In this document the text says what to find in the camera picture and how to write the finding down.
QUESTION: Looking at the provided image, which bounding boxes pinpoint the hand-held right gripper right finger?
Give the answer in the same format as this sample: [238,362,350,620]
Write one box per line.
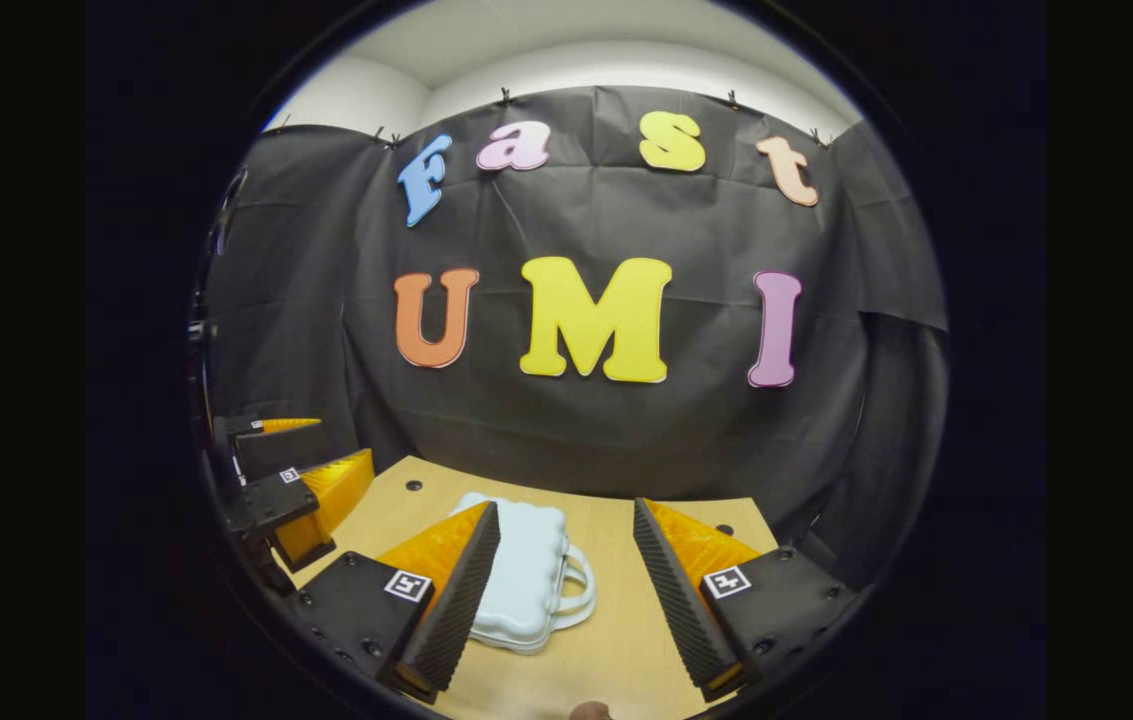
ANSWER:
[633,498,864,704]

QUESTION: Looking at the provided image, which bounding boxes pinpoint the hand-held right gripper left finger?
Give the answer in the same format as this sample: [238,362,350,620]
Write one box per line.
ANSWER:
[286,500,503,705]

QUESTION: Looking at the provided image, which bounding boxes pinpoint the pale blue small suitcase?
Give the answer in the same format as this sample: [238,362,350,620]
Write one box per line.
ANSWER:
[451,490,597,656]

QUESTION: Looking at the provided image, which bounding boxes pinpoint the black backdrop cloth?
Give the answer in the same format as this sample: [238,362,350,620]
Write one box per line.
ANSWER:
[191,85,949,591]

